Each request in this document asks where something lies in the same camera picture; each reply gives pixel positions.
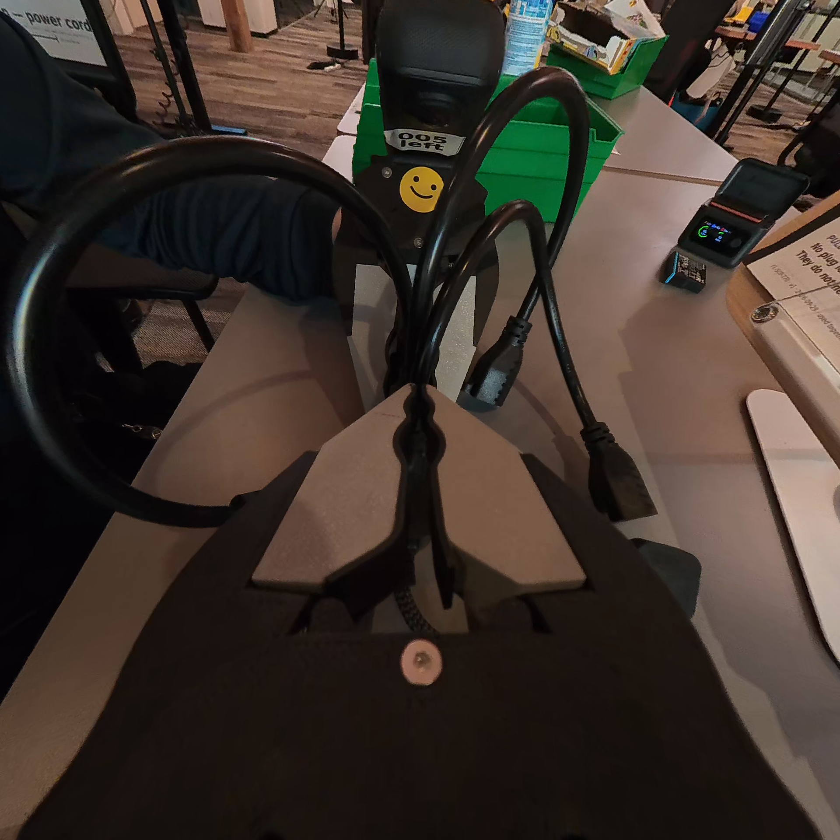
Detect blue label plastic bottle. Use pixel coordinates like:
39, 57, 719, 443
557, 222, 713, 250
503, 0, 556, 77

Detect black round-base stand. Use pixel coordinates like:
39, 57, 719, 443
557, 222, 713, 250
307, 0, 370, 72

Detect printed cards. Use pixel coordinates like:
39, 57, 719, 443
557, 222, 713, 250
558, 0, 665, 74

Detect wooden post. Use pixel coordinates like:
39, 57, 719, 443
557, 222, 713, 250
220, 0, 255, 55

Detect black battery charger case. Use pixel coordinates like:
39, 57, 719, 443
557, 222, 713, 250
678, 158, 812, 269

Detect black camera battery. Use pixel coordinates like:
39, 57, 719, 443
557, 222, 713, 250
659, 249, 710, 287

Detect black slanted pole stand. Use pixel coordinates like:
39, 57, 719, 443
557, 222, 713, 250
707, 0, 840, 147

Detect black tripod stand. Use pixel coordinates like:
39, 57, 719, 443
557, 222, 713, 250
138, 0, 247, 135

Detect shallow green plastic bin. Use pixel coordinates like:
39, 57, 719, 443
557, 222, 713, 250
546, 26, 668, 101

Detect person's left forearm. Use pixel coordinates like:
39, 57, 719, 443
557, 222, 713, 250
0, 13, 343, 304

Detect black power cord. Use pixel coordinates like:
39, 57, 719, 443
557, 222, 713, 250
7, 66, 659, 529

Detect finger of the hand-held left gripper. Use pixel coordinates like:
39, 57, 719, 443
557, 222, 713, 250
430, 262, 477, 403
346, 262, 403, 409

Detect white sign black frame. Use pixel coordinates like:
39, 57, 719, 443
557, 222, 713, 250
0, 0, 137, 120

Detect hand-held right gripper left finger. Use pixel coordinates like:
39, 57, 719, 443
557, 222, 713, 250
251, 384, 422, 624

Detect deep green plastic bin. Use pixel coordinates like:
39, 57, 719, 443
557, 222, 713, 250
353, 58, 624, 221

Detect wooden sign board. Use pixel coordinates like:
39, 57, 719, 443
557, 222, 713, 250
726, 193, 840, 448

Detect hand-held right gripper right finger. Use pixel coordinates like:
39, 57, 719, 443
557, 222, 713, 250
422, 386, 588, 610

